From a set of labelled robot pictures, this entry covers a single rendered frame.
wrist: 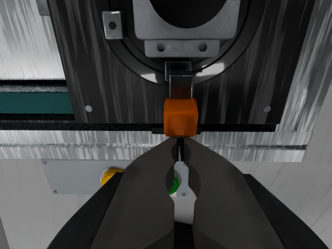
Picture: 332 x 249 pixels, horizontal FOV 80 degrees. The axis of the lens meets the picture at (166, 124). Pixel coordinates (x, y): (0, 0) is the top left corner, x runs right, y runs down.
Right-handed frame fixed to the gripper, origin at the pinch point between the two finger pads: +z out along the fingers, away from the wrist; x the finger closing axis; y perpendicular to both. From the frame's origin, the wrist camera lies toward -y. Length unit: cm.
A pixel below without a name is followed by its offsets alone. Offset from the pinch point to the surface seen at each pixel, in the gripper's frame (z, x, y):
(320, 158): 20.7, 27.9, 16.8
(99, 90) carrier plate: 9.6, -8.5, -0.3
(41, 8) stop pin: 10.0, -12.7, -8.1
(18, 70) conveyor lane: 15.0, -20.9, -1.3
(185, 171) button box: 10.7, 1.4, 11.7
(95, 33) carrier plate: 9.6, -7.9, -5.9
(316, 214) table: 21, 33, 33
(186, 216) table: 20.9, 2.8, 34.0
